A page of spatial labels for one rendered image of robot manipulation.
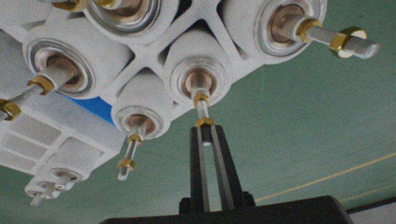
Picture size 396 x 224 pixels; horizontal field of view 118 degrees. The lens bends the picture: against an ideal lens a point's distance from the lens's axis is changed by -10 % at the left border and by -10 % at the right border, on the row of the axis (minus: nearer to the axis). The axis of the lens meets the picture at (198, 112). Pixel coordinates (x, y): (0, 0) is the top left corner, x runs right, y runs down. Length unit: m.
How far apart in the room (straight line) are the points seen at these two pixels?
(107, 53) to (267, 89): 0.50
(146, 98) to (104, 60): 0.07
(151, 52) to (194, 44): 0.10
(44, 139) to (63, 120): 0.13
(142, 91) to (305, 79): 0.56
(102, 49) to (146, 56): 0.07
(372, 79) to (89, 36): 0.90
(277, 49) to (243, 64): 0.09
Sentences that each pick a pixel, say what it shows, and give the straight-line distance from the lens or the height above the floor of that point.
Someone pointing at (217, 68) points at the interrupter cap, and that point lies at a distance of 0.17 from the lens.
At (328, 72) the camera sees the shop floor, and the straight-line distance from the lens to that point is 0.67.
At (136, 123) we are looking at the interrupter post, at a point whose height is 0.26.
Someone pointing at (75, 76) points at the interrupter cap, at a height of 0.25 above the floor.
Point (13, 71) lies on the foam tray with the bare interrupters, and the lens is 0.50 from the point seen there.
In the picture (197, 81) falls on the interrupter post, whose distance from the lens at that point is 0.17.
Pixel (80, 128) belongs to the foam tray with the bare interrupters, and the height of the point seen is 0.17.
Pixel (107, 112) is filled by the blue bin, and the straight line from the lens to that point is 0.48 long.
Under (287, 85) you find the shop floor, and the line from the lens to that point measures 0.60.
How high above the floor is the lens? 0.41
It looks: 49 degrees down
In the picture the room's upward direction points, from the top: 174 degrees clockwise
